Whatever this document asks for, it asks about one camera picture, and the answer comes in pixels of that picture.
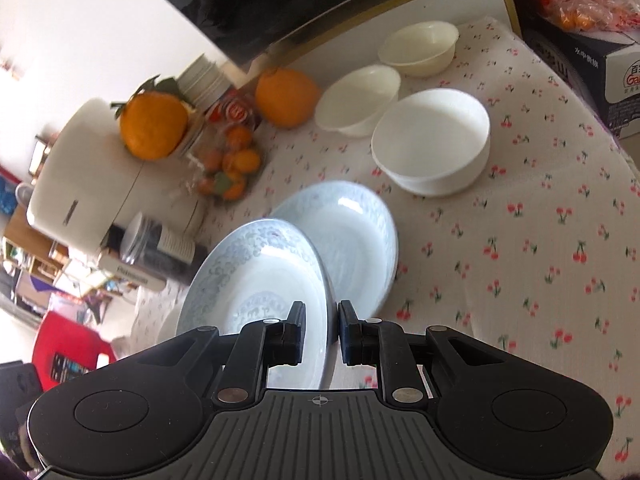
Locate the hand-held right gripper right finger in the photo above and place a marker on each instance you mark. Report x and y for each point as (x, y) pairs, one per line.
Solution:
(346, 336)

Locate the printed cardboard box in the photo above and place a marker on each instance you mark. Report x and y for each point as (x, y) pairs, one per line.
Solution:
(600, 75)

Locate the wooden cabinet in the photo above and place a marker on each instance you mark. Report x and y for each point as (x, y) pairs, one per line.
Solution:
(30, 245)

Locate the cherry print tablecloth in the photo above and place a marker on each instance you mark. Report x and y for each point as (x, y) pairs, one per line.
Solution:
(500, 270)

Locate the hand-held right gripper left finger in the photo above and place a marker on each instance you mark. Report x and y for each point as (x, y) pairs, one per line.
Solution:
(295, 336)

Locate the red labelled can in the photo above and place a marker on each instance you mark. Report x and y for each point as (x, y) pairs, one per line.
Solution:
(232, 110)

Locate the large orange with leaves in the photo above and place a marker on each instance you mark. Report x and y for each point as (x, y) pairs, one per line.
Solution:
(152, 127)

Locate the white flat box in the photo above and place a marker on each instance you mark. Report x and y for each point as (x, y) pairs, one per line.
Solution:
(125, 270)

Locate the cream bowl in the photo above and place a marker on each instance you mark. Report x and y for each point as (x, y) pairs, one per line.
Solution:
(357, 100)
(417, 47)

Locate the blue patterned white plate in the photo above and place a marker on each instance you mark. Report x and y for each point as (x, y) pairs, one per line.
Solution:
(260, 270)
(350, 240)

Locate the large white bowl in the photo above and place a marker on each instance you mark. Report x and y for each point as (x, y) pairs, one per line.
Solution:
(430, 140)

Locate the red plastic chair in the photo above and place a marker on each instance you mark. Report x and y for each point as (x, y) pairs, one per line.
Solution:
(55, 335)

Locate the stack of white dishes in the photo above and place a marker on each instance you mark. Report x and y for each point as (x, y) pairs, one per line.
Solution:
(200, 82)

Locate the clear bag of small oranges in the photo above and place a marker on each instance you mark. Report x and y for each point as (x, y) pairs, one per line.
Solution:
(230, 165)

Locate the dark jar with lid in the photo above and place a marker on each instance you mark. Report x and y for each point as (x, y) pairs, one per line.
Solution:
(160, 252)

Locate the white kitchen appliance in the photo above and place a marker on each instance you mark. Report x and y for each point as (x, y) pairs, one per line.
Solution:
(85, 180)

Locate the black door microwave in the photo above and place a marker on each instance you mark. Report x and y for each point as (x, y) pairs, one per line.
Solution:
(260, 0)

